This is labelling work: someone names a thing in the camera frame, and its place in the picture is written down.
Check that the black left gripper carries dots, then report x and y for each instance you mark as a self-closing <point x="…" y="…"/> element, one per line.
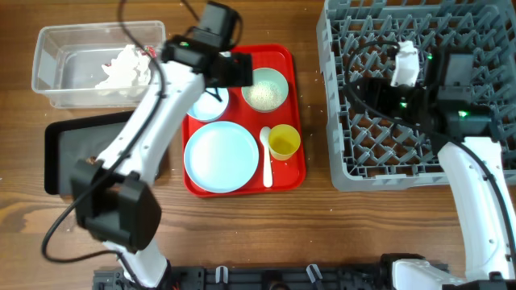
<point x="245" y="68"/>

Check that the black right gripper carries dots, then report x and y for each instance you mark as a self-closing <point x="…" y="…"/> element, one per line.
<point x="380" y="87"/>

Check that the small light blue bowl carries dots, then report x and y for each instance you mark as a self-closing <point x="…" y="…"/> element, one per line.
<point x="210" y="106"/>

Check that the mint green rice bowl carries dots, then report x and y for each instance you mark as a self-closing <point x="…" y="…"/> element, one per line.
<point x="268" y="92"/>

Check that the red snack wrapper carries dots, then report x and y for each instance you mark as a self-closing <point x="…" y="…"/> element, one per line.
<point x="149" y="50"/>

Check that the white napkin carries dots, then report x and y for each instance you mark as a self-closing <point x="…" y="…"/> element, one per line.
<point x="129" y="68"/>

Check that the yellow plastic cup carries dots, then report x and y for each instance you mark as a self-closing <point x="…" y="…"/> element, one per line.
<point x="284" y="140"/>

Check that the brown food scrap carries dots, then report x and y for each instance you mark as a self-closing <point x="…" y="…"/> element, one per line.
<point x="92" y="160"/>

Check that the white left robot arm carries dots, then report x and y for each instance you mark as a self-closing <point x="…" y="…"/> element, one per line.
<point x="112" y="196"/>

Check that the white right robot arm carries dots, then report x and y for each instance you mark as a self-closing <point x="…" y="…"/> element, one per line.
<point x="462" y="137"/>

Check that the grey dishwasher rack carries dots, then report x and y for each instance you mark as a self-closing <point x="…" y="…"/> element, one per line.
<point x="368" y="153"/>

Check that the black waste tray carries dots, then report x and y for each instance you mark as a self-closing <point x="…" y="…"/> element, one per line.
<point x="68" y="141"/>

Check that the red plastic tray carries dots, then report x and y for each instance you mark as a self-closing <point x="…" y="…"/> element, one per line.
<point x="287" y="174"/>

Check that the white plastic spoon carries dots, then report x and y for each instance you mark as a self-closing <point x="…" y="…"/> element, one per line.
<point x="267" y="167"/>

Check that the large light blue plate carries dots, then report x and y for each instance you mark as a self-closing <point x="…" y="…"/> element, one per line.
<point x="221" y="157"/>

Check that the clear plastic bin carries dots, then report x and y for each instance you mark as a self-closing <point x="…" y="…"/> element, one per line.
<point x="68" y="64"/>

